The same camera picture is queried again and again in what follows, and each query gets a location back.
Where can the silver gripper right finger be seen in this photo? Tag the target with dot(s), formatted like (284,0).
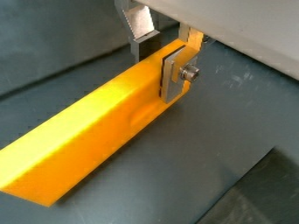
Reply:
(179,69)

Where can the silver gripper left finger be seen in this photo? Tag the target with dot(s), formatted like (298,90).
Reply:
(144,38)

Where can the long yellow double-square peg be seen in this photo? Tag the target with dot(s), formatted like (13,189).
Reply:
(47,161)

